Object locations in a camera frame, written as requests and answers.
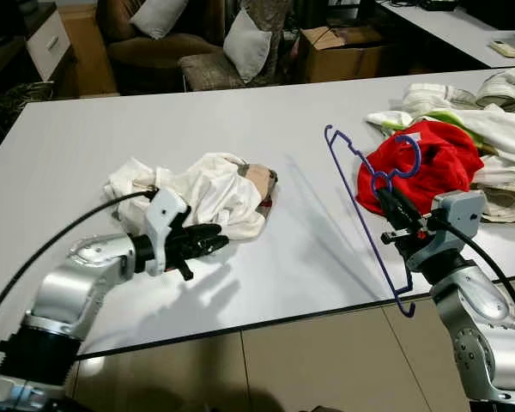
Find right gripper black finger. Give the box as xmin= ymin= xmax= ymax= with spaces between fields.
xmin=385 ymin=183 xmax=423 ymax=224
xmin=374 ymin=187 xmax=409 ymax=231

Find white T-shirt with peach print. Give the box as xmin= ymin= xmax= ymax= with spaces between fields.
xmin=103 ymin=153 xmax=280 ymax=241

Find purple plastic hanger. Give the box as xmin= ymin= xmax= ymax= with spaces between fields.
xmin=324 ymin=124 xmax=423 ymax=318

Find red garment with white label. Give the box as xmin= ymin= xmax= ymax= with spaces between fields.
xmin=356 ymin=120 xmax=486 ymax=226

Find yellow green garment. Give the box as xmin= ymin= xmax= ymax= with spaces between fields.
xmin=425 ymin=109 xmax=486 ymax=142

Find cream stitched shorts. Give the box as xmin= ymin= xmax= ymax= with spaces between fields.
xmin=472 ymin=179 xmax=515 ymax=224

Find cream folded trousers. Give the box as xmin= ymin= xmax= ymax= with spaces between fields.
xmin=402 ymin=67 xmax=515 ymax=117

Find brown cardboard box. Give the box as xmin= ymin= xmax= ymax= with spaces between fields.
xmin=299 ymin=26 xmax=387 ymax=84

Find grey patterned armchair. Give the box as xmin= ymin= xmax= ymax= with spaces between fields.
xmin=180 ymin=0 xmax=293 ymax=91

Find white remote control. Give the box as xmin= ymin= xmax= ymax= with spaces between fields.
xmin=487 ymin=40 xmax=515 ymax=59

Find brown armchair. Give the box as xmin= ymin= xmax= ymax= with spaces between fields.
xmin=99 ymin=0 xmax=233 ymax=91

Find white cushion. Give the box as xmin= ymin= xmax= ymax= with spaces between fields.
xmin=223 ymin=9 xmax=274 ymax=84
xmin=129 ymin=0 xmax=190 ymax=39

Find black power strip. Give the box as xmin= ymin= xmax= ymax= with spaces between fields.
xmin=416 ymin=0 xmax=462 ymax=12

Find tan wooden cabinet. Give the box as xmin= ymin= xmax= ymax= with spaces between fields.
xmin=60 ymin=4 xmax=121 ymax=95

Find white drawer unit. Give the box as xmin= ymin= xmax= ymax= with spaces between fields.
xmin=26 ymin=9 xmax=74 ymax=82

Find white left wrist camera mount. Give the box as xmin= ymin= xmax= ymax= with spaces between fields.
xmin=142 ymin=186 xmax=191 ymax=277

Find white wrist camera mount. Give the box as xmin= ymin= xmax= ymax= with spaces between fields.
xmin=408 ymin=190 xmax=488 ymax=271
xmin=142 ymin=186 xmax=191 ymax=277

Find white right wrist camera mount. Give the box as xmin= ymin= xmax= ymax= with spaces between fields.
xmin=408 ymin=190 xmax=488 ymax=271

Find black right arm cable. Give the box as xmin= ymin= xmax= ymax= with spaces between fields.
xmin=429 ymin=215 xmax=515 ymax=340

